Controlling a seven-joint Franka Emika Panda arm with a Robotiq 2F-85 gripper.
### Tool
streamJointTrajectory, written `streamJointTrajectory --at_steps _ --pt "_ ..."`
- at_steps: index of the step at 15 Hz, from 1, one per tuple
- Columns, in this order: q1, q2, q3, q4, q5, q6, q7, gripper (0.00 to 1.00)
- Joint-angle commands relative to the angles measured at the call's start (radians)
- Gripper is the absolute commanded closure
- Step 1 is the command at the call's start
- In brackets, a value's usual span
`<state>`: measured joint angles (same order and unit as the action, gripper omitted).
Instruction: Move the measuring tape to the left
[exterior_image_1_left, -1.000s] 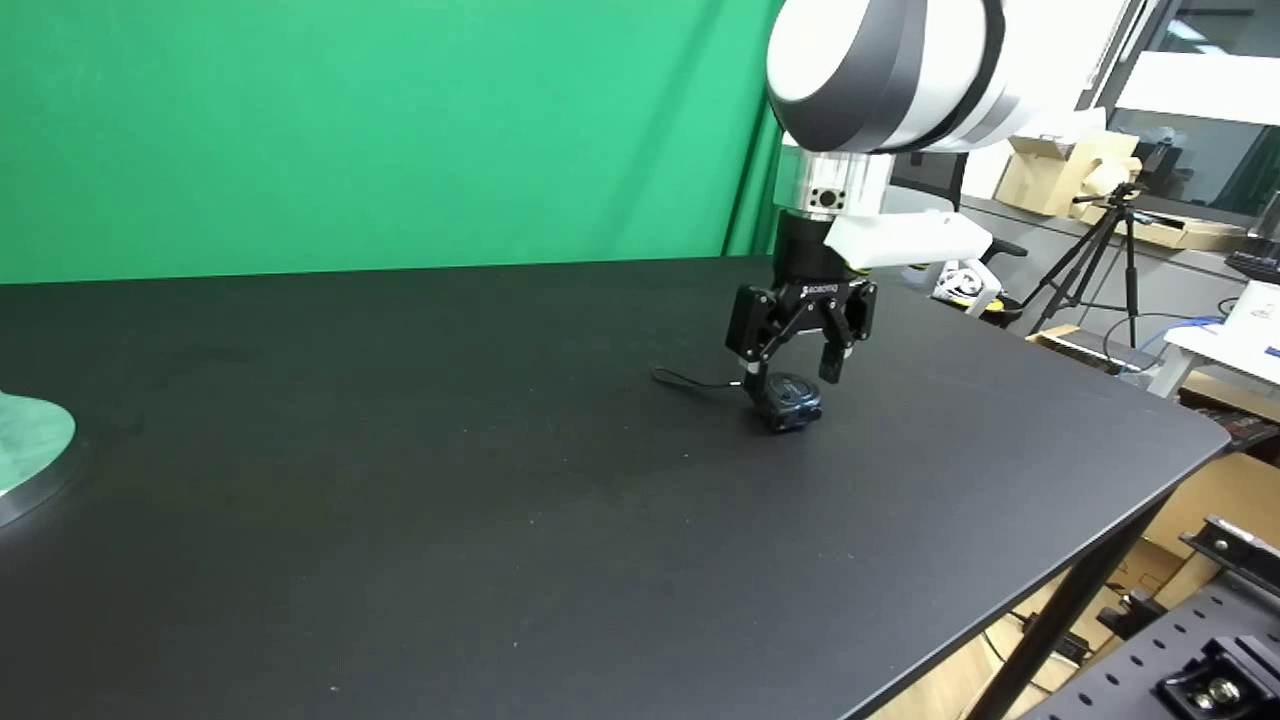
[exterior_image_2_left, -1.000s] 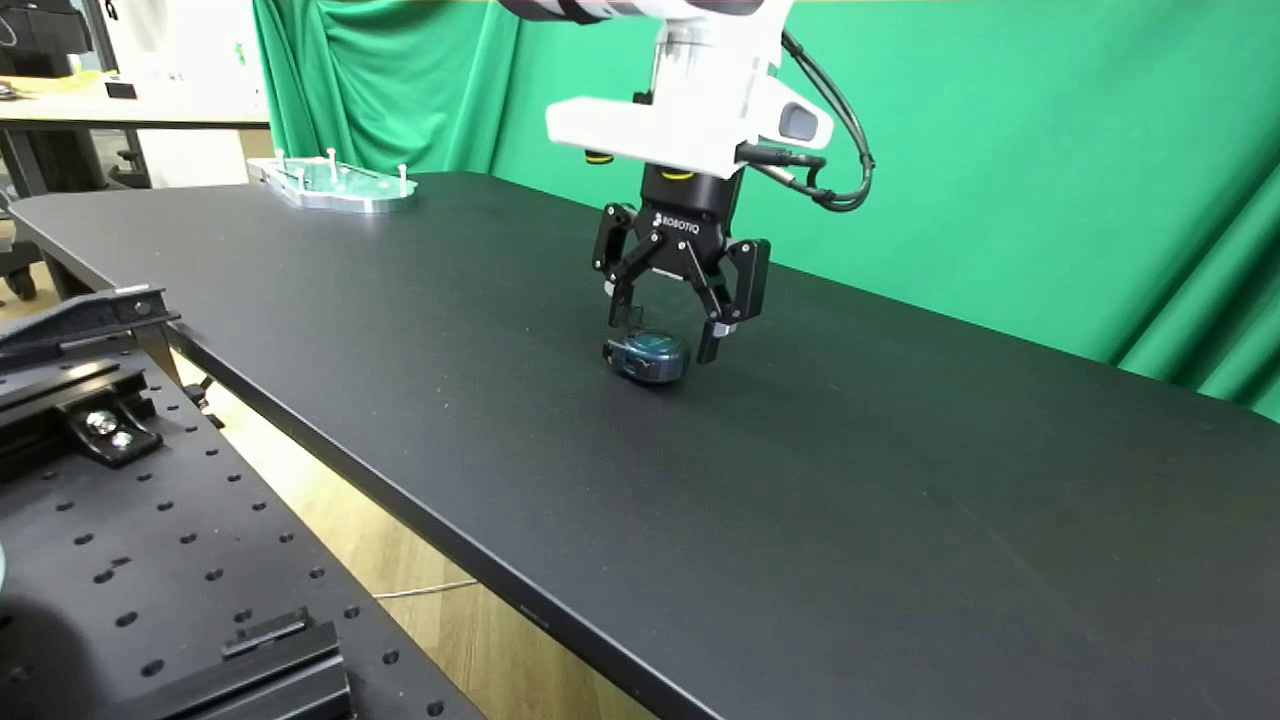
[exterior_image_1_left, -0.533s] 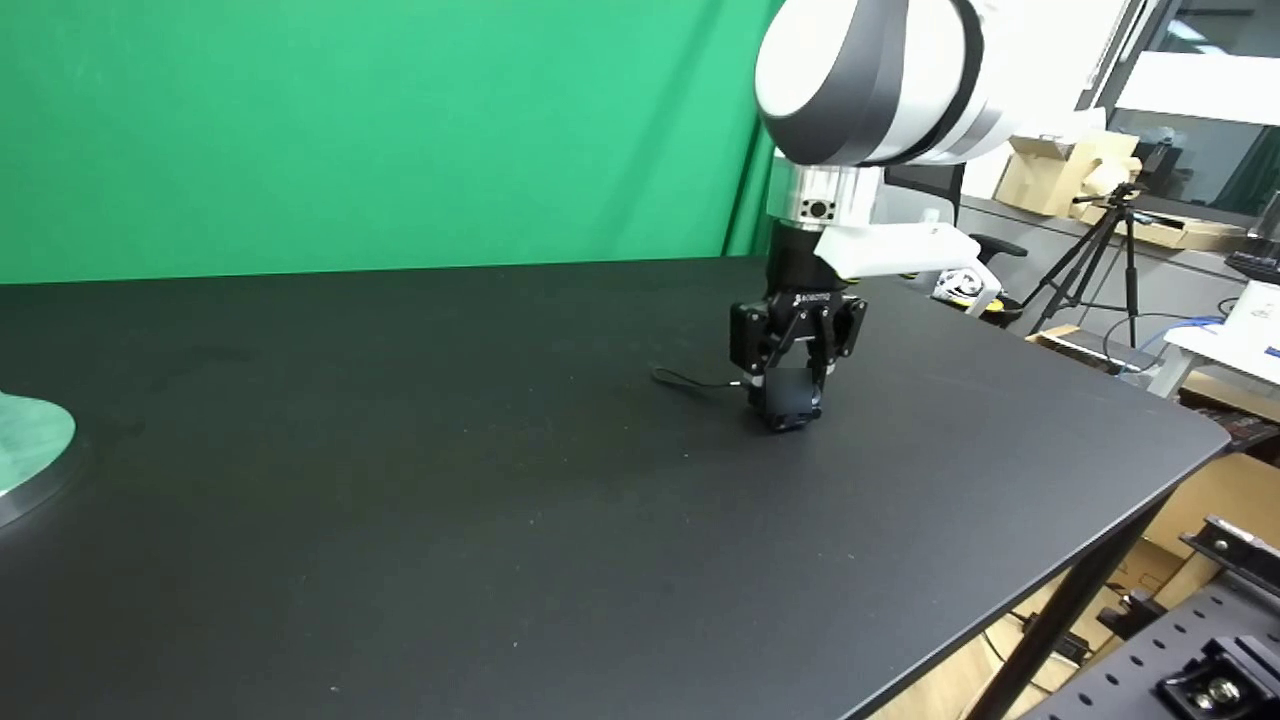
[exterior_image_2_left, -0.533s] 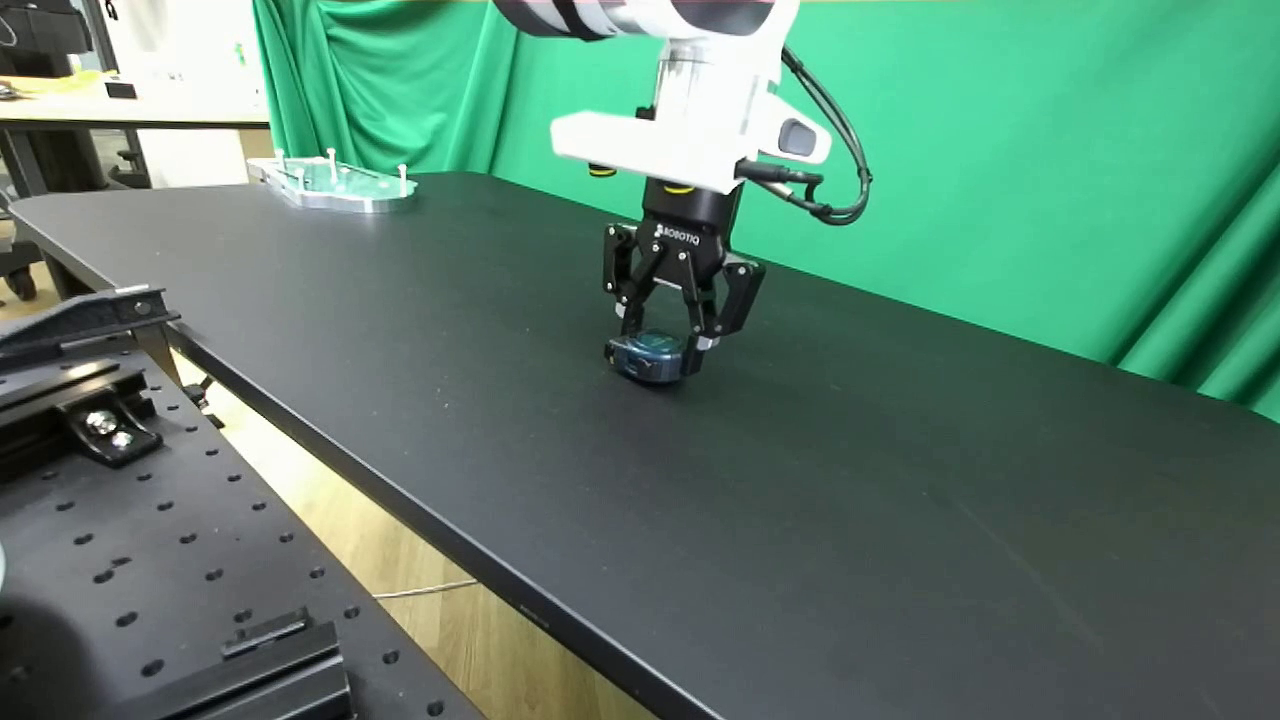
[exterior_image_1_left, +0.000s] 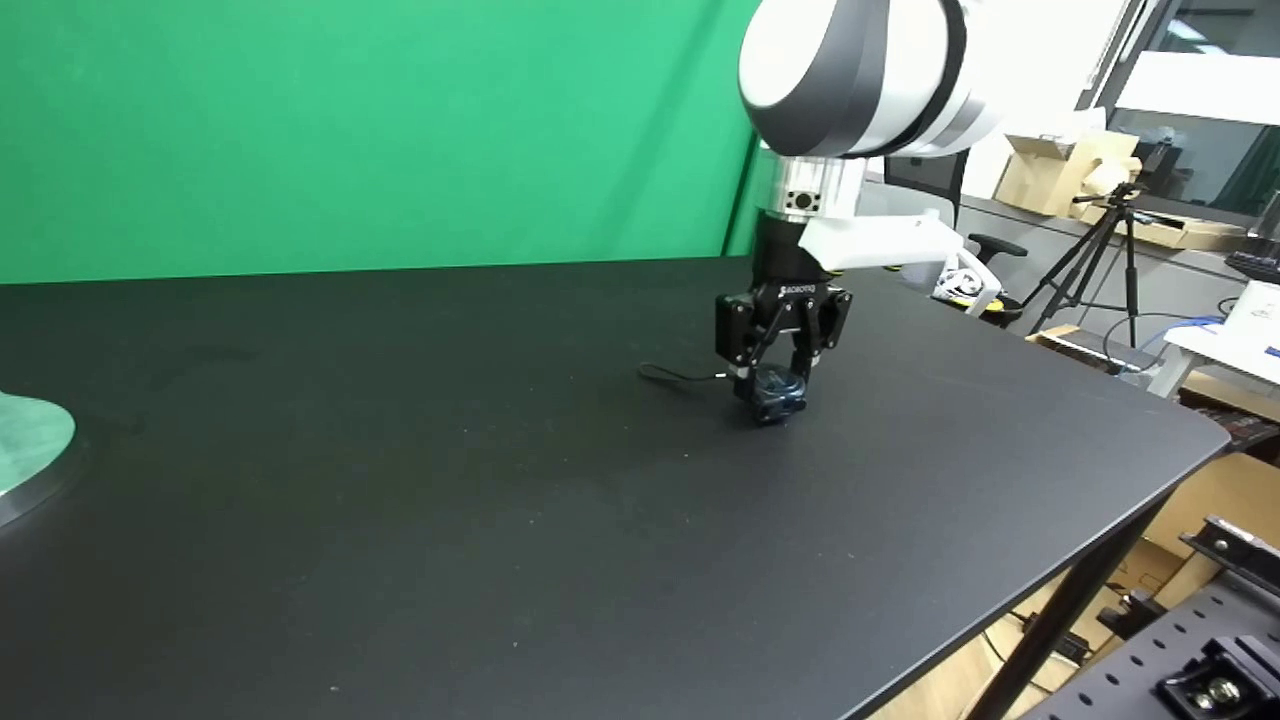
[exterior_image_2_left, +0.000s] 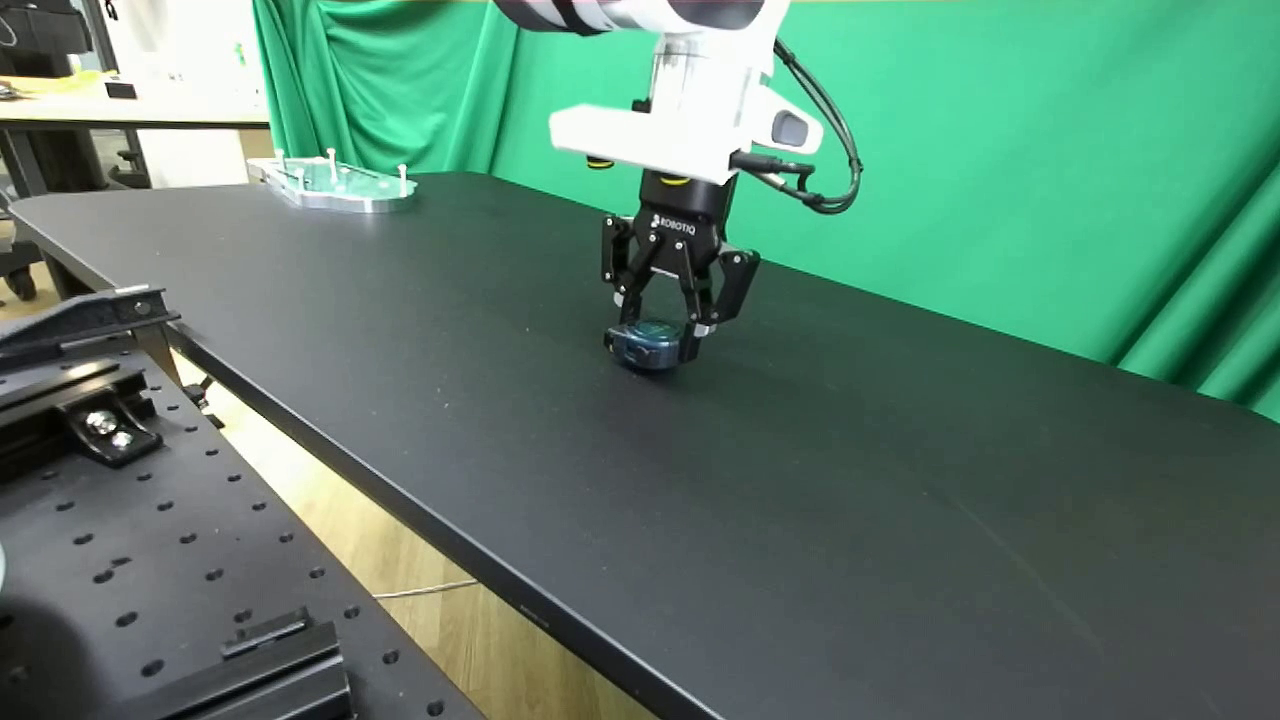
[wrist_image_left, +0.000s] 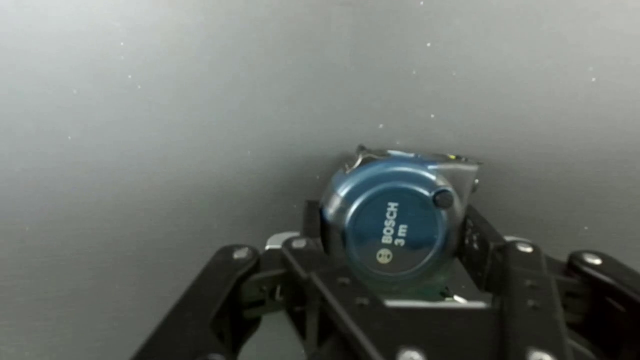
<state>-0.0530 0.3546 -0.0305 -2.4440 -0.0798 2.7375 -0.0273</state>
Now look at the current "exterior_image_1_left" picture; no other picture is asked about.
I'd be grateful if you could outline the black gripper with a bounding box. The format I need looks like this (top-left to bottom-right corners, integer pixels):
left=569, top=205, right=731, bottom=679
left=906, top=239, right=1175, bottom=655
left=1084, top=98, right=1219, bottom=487
left=714, top=205, right=855, bottom=409

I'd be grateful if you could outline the blue round measuring tape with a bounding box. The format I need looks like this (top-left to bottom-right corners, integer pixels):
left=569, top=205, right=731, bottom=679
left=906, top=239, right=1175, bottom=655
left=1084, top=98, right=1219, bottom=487
left=636, top=359, right=815, bottom=434

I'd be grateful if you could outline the black office chair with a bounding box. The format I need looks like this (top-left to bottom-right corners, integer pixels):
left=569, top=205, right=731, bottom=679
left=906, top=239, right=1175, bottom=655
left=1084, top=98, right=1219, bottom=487
left=884, top=147, right=1034, bottom=264

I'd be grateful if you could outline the open cardboard box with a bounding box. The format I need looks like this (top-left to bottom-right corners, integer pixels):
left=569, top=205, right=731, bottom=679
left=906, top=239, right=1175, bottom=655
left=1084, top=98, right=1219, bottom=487
left=994, top=129, right=1143, bottom=226

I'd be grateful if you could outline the black table leg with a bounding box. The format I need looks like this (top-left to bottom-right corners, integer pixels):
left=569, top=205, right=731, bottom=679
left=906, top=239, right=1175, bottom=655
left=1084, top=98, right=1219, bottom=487
left=963, top=498, right=1175, bottom=720

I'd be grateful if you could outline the white paper stack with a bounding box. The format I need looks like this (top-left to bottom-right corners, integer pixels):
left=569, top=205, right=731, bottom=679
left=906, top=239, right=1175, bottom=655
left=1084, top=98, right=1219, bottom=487
left=1161, top=275, right=1280, bottom=393

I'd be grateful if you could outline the brown cardboard box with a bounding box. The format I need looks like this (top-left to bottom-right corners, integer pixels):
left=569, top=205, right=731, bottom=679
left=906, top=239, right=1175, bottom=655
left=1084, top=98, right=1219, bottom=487
left=1137, top=447, right=1280, bottom=566

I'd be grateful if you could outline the green screen backdrop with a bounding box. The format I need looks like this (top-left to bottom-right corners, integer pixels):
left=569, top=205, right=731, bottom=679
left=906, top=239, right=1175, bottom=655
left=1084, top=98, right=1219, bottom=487
left=0, top=0, right=786, bottom=288

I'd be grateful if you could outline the black perforated metal board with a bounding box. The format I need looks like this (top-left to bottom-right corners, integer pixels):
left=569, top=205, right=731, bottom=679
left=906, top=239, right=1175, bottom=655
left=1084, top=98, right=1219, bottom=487
left=1024, top=516, right=1280, bottom=720

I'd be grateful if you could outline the round pale disc grey rim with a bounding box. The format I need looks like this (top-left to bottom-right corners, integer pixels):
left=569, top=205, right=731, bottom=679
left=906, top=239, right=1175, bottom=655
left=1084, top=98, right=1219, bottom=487
left=0, top=388, right=79, bottom=516

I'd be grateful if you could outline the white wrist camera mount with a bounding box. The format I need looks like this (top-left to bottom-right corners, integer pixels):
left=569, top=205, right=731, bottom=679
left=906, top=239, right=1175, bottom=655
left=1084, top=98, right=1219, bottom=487
left=798, top=208, right=1004, bottom=322

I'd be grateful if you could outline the black camera tripod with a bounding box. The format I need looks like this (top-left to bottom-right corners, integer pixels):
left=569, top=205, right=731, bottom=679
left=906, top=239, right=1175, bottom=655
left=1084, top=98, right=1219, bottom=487
left=1015, top=179, right=1151, bottom=354

